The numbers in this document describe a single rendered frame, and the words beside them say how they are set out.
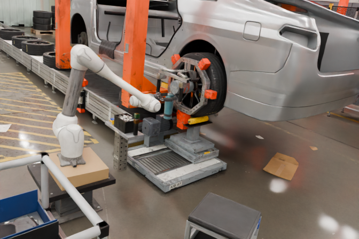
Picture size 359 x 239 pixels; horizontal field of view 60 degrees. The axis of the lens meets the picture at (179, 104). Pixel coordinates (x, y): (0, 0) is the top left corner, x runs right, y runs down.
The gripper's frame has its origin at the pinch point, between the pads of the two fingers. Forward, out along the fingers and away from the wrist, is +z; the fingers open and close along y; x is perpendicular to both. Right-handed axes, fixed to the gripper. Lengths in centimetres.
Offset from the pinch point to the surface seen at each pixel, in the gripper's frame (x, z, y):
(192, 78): 16.0, 20.6, 3.5
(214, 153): -69, 64, 8
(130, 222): -83, -60, 39
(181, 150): -67, 35, -12
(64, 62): -22, 3, -253
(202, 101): -5.5, 32.3, 9.3
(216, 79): 15.9, 43.1, 12.6
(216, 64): 28, 51, 3
